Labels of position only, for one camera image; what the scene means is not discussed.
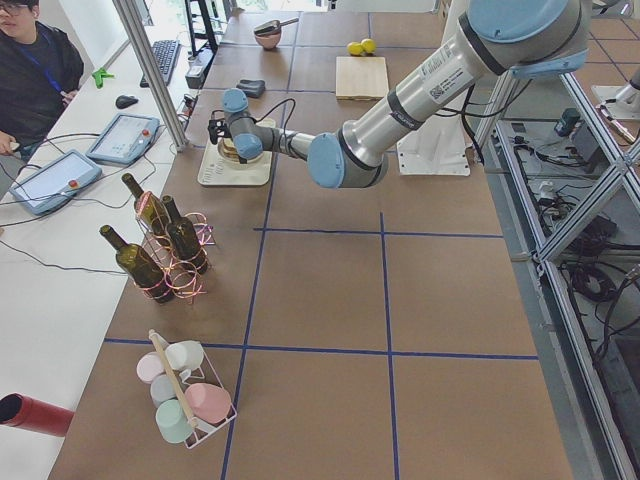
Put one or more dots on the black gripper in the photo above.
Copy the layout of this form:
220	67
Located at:
217	131

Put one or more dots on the bread slice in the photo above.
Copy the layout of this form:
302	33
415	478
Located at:
227	150

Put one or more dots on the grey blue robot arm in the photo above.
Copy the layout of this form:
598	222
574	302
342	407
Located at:
529	38

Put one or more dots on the cream bear serving tray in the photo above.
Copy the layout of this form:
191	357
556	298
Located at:
216	171

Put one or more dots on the white round plate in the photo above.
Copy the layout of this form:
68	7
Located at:
267	123

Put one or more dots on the grey folded cloth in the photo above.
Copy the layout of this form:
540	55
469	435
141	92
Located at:
252	88

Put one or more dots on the black keyboard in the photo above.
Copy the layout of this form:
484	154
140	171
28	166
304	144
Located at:
166	53

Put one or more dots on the blue teach pendant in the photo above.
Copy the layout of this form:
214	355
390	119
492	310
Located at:
53	185
125	139

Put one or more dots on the black computer mouse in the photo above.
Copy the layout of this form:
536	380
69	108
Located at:
125	101

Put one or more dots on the pink bowl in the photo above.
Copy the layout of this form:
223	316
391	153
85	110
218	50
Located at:
268	37

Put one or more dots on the dark green wine bottle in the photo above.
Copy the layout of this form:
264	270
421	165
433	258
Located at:
149	210
183	236
139	265

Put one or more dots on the metal scoop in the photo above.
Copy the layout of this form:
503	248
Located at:
275	25

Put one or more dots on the green clamp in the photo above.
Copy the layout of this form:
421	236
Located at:
99	76

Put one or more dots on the bamboo cutting board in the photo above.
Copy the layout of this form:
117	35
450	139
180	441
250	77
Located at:
361	78

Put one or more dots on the yellow lemon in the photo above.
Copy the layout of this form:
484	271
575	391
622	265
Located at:
355	48
369	46

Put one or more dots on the person in black jacket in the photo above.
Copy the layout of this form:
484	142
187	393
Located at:
41	71

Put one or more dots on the white cup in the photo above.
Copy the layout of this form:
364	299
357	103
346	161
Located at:
187	354

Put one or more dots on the light pink cup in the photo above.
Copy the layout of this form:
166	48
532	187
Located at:
149	367

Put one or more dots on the grey cup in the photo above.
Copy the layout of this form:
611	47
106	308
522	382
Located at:
161	390

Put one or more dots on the pale green cup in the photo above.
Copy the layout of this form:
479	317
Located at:
172	422

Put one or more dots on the red cylinder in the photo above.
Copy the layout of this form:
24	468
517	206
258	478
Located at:
27	413

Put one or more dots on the copper wire bottle rack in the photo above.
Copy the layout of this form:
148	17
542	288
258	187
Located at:
181	276

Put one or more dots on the aluminium frame post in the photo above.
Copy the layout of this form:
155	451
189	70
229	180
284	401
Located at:
132	23

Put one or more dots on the white wire cup rack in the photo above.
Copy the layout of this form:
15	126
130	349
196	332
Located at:
181	380

